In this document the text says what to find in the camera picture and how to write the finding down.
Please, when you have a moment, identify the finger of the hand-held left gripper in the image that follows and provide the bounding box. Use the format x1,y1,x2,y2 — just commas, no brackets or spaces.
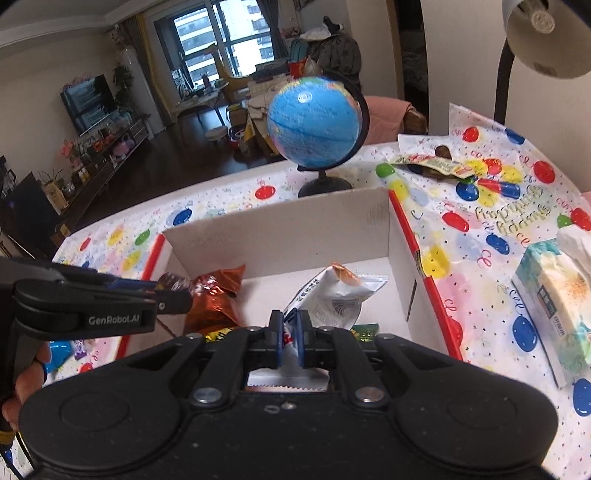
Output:
154,288,195,317
62,270,160,296

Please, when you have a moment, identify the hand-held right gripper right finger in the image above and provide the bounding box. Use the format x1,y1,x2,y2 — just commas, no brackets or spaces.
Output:
298,310,467,408

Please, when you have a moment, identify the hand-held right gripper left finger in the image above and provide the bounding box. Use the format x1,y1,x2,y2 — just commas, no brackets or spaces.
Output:
115,310,284,408

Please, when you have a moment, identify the blue cookie packet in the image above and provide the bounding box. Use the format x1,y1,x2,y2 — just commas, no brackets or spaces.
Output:
46,339,79,374

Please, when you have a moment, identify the brown foil snack packet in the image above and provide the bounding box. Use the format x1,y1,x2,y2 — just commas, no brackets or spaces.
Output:
159,264,246,337

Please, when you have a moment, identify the white snack packet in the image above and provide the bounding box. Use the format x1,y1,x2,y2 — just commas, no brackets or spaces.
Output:
247,263,389,393

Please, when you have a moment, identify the red cardboard box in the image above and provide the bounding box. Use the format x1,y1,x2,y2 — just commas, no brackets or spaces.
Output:
115,187,465,365

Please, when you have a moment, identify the person's left hand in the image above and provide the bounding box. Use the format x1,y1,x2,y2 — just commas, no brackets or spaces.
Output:
0,344,52,432

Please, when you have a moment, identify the large black furniture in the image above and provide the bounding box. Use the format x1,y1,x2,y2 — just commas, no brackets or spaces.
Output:
0,173,61,259

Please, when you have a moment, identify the low dark tv cabinet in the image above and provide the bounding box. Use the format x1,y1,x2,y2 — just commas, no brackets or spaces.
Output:
46,117,153,232

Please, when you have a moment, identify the television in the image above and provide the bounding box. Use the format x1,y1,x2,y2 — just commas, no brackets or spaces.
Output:
60,74,118,137

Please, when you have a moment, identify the white coffee table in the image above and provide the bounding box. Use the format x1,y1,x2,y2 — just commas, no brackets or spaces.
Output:
175,83,229,116

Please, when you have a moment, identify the tall potted plant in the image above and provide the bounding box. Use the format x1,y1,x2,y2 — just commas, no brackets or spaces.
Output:
112,65,134,109

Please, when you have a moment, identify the beige curtain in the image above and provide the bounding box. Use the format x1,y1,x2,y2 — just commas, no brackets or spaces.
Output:
124,14,178,125

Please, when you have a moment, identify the flat colourful snack wrapper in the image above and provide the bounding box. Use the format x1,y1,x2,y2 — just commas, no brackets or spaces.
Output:
385,152,478,180

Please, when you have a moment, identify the blue desk globe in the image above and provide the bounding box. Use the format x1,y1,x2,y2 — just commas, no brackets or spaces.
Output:
267,69,370,199

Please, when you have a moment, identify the yellow wooden chair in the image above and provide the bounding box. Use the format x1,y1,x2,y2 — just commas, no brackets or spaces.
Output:
208,44,259,102

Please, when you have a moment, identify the pink cloth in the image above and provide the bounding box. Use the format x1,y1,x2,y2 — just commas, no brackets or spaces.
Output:
367,96,414,134

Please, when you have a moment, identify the tissue pack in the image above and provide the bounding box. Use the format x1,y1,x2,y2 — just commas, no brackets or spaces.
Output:
510,226,591,388

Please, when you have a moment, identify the red bag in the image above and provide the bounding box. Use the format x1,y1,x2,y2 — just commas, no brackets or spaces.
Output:
288,58,319,79

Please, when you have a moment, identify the large window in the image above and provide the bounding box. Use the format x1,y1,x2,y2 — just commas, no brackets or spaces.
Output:
154,0,278,93

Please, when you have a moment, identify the grey curtain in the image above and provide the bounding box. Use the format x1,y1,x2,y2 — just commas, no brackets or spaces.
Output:
256,0,288,61

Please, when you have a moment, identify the pile of clothes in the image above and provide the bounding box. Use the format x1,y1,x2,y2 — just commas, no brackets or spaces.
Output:
300,16,362,81

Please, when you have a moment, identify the silver desk lamp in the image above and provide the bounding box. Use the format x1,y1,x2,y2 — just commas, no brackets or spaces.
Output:
494,0,591,125

